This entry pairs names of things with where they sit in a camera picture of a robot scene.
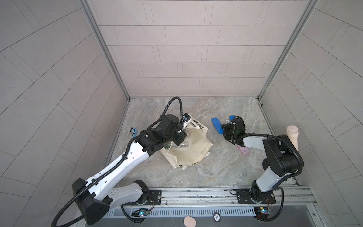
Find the beige microphone on stand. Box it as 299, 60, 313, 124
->
286, 125, 299, 150

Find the left green circuit board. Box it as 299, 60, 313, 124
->
132, 209, 150, 218

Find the right green circuit board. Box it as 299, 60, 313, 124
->
254, 206, 273, 220

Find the pink plastic case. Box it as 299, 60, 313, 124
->
237, 145, 250, 156

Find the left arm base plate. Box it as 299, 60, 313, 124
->
125, 190, 162, 206

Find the cream canvas tote bag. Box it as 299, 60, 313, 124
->
160, 117, 213, 169

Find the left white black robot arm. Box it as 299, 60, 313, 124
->
72, 113, 192, 225

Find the round black white button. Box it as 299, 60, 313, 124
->
213, 212, 221, 222

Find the aluminium rail frame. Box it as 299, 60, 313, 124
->
105, 185, 327, 227

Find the small blue white toy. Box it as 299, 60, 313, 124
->
130, 128, 138, 137

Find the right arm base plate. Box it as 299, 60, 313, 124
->
235, 188, 276, 204

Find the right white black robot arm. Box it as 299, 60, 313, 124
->
221, 116, 304, 204

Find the green circuit board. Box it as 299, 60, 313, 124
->
254, 206, 273, 220
132, 209, 150, 218

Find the round beige disc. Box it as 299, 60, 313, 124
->
183, 216, 196, 227

